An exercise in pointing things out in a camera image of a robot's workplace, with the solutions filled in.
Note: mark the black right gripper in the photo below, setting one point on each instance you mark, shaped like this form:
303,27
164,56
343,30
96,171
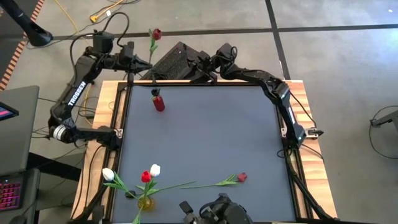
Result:
203,67

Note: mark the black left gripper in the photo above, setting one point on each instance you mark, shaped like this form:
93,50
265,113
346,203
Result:
127,57

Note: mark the red artificial tulip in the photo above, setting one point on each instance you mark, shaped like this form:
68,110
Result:
242,177
156,34
146,176

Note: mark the white artificial tulip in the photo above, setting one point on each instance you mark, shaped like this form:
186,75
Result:
155,170
108,174

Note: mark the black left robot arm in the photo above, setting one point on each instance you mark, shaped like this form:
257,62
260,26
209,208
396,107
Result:
76,93

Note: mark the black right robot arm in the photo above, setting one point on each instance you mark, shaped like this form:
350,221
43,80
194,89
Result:
280,93

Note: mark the red ribbed glass vase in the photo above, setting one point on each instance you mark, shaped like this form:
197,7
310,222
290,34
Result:
159,105

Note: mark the amber glass vase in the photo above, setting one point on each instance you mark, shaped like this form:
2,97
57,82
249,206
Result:
146,203

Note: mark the black perforated computer tower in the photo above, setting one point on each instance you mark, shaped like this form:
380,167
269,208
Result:
168,67

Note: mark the black floor stand pole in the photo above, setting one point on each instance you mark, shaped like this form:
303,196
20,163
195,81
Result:
37,35

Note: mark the orange black striped tape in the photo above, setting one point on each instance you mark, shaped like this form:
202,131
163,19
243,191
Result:
19,48

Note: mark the gray side table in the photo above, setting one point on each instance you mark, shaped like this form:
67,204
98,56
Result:
21,140

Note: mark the small dark display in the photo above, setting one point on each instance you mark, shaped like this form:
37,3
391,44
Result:
7,112

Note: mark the green leafy flower stem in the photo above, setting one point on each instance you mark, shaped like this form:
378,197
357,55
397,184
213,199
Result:
136,219

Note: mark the backlit keyboard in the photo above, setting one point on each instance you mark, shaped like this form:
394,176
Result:
11,193

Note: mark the black table border frame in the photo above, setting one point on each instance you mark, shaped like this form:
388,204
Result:
174,83

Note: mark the black frame strut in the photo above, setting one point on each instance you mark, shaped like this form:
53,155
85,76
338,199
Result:
306,193
93,202

